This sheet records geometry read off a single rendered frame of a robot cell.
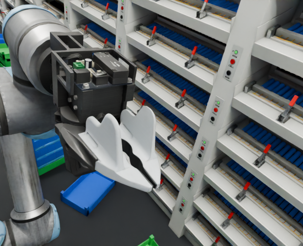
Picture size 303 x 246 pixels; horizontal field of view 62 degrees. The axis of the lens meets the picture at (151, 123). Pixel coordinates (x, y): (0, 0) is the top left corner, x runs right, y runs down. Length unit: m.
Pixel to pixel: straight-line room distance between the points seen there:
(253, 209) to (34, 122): 0.91
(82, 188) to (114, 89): 1.51
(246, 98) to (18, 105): 0.75
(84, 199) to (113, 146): 1.49
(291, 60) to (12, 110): 0.73
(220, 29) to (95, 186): 1.24
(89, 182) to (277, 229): 1.15
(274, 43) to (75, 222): 1.33
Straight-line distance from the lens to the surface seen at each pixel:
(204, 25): 1.02
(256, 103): 0.96
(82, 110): 0.26
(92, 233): 1.58
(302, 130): 0.92
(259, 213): 1.15
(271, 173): 1.02
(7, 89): 0.48
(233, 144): 1.07
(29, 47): 0.36
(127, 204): 1.69
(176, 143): 1.30
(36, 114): 0.47
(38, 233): 1.19
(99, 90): 0.26
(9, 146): 1.07
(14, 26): 0.44
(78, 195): 1.72
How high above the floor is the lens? 1.36
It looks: 35 degrees down
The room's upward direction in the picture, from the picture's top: 10 degrees clockwise
